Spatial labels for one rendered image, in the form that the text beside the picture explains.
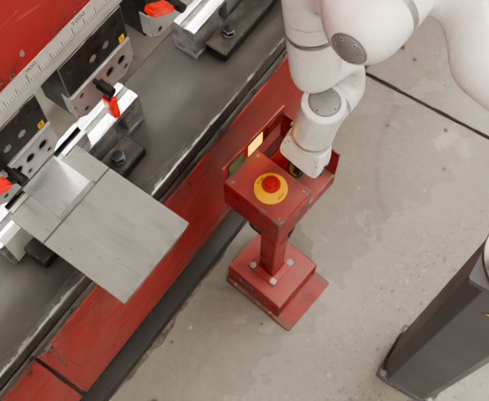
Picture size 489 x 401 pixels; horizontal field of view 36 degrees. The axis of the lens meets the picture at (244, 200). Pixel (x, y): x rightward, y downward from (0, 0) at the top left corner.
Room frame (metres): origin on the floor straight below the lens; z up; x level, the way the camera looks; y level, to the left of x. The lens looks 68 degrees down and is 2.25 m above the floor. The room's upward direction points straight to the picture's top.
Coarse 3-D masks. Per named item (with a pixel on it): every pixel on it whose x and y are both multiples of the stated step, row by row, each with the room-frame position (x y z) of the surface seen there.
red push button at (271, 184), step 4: (268, 176) 0.65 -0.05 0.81; (272, 176) 0.65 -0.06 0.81; (264, 180) 0.64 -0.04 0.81; (268, 180) 0.64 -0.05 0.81; (272, 180) 0.64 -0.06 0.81; (276, 180) 0.64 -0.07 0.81; (264, 184) 0.63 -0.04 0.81; (268, 184) 0.63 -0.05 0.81; (272, 184) 0.63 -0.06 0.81; (276, 184) 0.63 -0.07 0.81; (264, 188) 0.62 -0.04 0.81; (268, 188) 0.62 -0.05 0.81; (272, 188) 0.62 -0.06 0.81; (276, 188) 0.62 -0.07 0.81; (268, 192) 0.61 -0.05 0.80; (272, 192) 0.61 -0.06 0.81
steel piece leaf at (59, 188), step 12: (48, 168) 0.58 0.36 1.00; (60, 168) 0.58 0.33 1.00; (36, 180) 0.55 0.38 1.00; (48, 180) 0.55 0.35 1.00; (60, 180) 0.55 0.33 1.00; (72, 180) 0.55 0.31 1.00; (84, 180) 0.55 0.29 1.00; (36, 192) 0.53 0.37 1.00; (48, 192) 0.53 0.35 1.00; (60, 192) 0.53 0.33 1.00; (72, 192) 0.53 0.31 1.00; (84, 192) 0.53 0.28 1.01; (48, 204) 0.51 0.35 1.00; (60, 204) 0.51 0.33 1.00; (72, 204) 0.50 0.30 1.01; (60, 216) 0.48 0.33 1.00
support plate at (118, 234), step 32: (64, 160) 0.60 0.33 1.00; (96, 160) 0.59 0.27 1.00; (96, 192) 0.53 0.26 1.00; (128, 192) 0.53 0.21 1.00; (32, 224) 0.47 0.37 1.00; (64, 224) 0.47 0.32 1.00; (96, 224) 0.47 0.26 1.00; (128, 224) 0.47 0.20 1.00; (160, 224) 0.47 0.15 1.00; (64, 256) 0.41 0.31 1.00; (96, 256) 0.41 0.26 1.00; (128, 256) 0.41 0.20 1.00; (160, 256) 0.41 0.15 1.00; (128, 288) 0.35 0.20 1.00
